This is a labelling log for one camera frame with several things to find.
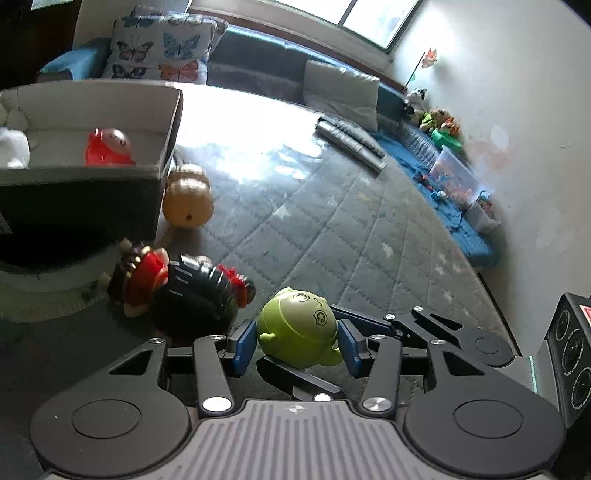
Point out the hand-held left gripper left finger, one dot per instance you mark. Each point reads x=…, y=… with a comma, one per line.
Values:
x=244, y=345

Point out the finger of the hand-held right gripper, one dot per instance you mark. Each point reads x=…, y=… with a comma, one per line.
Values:
x=364, y=318
x=295, y=381

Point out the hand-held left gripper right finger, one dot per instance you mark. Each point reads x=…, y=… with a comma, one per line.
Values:
x=349, y=351

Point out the green round toy figure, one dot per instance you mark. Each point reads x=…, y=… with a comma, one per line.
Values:
x=295, y=323

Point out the black striped toy figure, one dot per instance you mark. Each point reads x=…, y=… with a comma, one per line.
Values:
x=198, y=290

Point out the grey quilted mattress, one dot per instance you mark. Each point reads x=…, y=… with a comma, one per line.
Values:
x=323, y=221

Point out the red dress toy doll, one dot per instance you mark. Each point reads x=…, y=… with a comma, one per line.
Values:
x=145, y=272

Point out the large orange toy pumpkin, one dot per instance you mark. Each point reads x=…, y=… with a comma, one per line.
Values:
x=187, y=203

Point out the small clear plastic container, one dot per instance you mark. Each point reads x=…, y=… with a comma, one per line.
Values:
x=482, y=218

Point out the grey rolled mat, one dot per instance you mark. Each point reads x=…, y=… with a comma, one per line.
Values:
x=355, y=134
x=351, y=150

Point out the clear plastic toy bin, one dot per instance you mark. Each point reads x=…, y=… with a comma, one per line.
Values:
x=455, y=175

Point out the blue floor mat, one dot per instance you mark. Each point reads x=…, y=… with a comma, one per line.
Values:
x=415, y=152

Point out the green plastic toy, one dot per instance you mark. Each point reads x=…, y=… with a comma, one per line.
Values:
x=448, y=140

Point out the white round lid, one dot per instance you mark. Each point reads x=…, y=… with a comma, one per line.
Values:
x=41, y=295

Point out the pile of colourful plush toys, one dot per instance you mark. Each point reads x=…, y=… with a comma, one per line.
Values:
x=438, y=120

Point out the grey cardboard box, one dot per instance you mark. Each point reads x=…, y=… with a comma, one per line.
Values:
x=69, y=207

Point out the black and white plush toy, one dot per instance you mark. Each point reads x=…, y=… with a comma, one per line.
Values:
x=415, y=99

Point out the grey cushion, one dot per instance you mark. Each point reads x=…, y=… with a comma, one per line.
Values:
x=339, y=92

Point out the red round toy figure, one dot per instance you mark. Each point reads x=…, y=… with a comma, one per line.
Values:
x=108, y=147

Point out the colourful pinwheel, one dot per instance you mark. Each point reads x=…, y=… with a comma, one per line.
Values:
x=429, y=57

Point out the blue sofa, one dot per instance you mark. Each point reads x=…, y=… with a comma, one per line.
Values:
x=263, y=60

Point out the window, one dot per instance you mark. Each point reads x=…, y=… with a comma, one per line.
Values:
x=364, y=18

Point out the butterfly print pillow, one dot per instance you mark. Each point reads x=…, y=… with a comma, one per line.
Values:
x=159, y=44

